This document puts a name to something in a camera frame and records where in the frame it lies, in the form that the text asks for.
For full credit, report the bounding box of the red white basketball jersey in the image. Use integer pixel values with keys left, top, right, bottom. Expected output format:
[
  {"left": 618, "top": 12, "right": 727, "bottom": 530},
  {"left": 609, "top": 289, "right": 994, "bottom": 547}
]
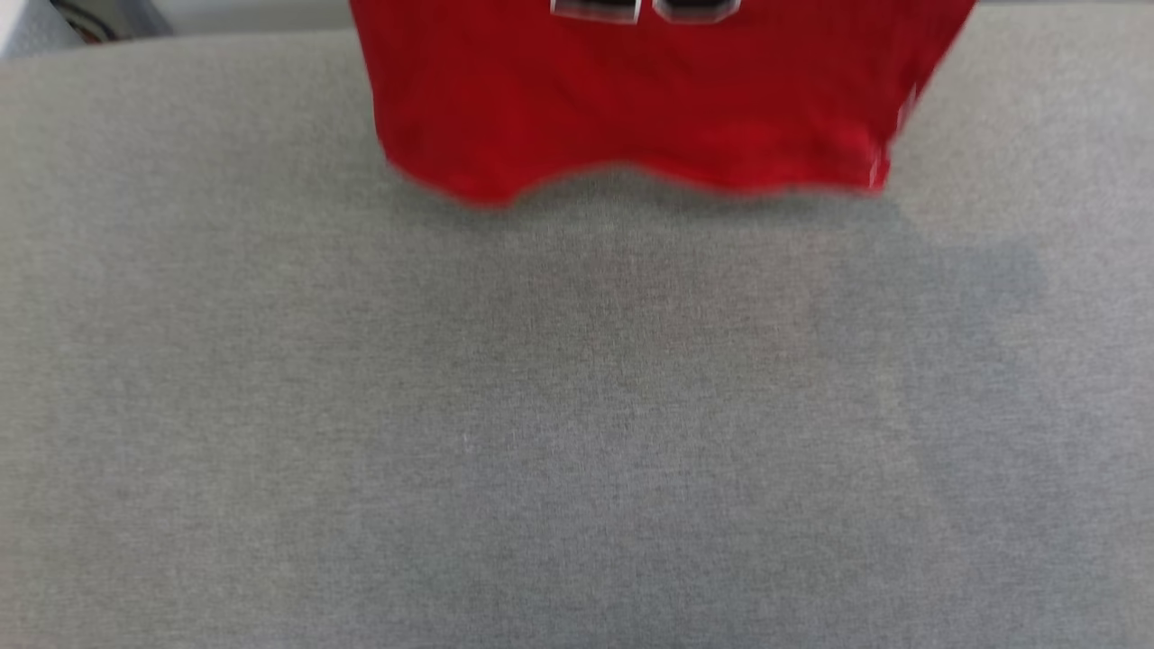
[{"left": 347, "top": 0, "right": 980, "bottom": 210}]

